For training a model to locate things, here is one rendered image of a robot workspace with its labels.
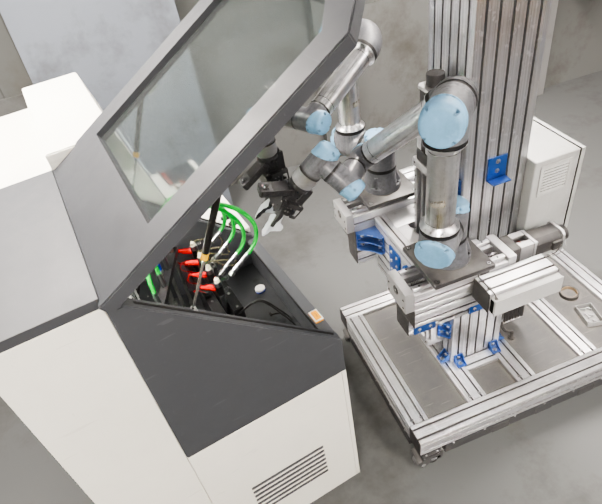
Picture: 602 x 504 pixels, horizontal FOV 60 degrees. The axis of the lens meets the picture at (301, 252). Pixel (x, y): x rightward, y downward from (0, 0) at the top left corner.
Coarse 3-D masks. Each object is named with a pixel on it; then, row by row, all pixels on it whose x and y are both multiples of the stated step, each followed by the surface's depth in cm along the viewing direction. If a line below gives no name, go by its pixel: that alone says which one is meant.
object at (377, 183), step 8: (368, 176) 209; (376, 176) 206; (384, 176) 206; (392, 176) 207; (368, 184) 210; (376, 184) 209; (384, 184) 207; (392, 184) 208; (400, 184) 212; (368, 192) 212; (376, 192) 209; (384, 192) 208; (392, 192) 209
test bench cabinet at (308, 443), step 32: (320, 384) 176; (288, 416) 176; (320, 416) 186; (224, 448) 168; (256, 448) 177; (288, 448) 187; (320, 448) 197; (352, 448) 211; (224, 480) 178; (256, 480) 188; (288, 480) 198; (320, 480) 211
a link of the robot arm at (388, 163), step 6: (366, 132) 202; (372, 132) 202; (360, 138) 204; (366, 138) 199; (390, 156) 201; (378, 162) 202; (384, 162) 202; (390, 162) 203; (372, 168) 205; (378, 168) 204; (384, 168) 203; (390, 168) 204
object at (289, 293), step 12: (252, 240) 213; (252, 252) 213; (264, 252) 207; (264, 264) 202; (276, 264) 200; (264, 276) 212; (276, 276) 195; (276, 288) 202; (288, 288) 189; (288, 300) 193; (300, 300) 184; (300, 312) 185; (312, 324) 176; (324, 324) 174
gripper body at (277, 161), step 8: (280, 152) 174; (264, 160) 172; (272, 160) 172; (280, 160) 176; (272, 168) 176; (280, 168) 177; (264, 176) 176; (272, 176) 176; (280, 176) 179; (288, 176) 179
